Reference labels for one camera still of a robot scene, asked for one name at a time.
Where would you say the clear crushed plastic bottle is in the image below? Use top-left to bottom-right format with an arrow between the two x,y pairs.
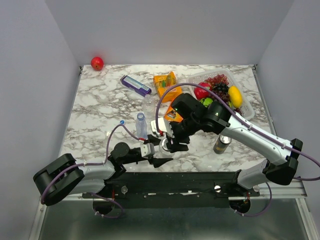
142,94 -> 156,121

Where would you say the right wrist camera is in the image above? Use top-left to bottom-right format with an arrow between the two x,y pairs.
150,117 -> 174,138

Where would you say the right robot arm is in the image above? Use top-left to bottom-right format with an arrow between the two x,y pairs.
171,93 -> 303,196

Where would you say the red dragon fruit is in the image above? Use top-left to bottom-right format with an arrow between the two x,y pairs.
193,82 -> 212,100

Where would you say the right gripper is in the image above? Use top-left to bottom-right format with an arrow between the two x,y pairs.
163,116 -> 200,154

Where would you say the red apple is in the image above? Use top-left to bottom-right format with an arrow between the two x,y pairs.
90,56 -> 104,71

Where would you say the dark purple grape bunch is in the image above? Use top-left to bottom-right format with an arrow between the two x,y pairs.
214,92 -> 243,116

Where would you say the orange yellow snack pack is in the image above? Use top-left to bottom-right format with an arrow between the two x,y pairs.
153,71 -> 183,103

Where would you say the clear wide-mouth plastic jar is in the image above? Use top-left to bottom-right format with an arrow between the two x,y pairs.
158,138 -> 175,160

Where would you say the yellow mango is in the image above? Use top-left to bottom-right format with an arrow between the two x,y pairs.
228,86 -> 243,108

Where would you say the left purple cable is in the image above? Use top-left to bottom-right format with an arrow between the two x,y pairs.
40,124 -> 142,206

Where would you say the purple rectangular box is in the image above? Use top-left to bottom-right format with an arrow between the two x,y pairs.
120,75 -> 152,97

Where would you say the silver metal jar lid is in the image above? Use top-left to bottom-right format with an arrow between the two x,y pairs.
160,138 -> 172,152

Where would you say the red grape bunch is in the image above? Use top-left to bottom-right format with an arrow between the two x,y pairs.
205,74 -> 229,87

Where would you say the blue tinted plastic bottle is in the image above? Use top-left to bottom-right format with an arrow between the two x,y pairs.
135,112 -> 148,140

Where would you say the white plastic basket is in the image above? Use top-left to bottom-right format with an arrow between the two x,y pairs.
186,68 -> 255,120

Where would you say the black base frame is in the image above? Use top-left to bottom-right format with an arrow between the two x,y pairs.
98,171 -> 260,209

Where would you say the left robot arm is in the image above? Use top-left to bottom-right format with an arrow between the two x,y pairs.
33,137 -> 173,206

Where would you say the black grape bunch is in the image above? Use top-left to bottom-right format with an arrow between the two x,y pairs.
212,82 -> 229,94

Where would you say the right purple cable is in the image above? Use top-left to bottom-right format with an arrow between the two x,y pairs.
154,82 -> 320,181

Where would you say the black drink can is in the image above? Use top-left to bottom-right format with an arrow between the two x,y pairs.
213,135 -> 232,154

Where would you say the orange razor box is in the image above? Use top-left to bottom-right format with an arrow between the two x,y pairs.
164,106 -> 183,123

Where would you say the green round fruit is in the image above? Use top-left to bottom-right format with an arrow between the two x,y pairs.
199,97 -> 214,108

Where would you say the purple cable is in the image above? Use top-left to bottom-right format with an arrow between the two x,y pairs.
154,82 -> 320,181
40,124 -> 142,206

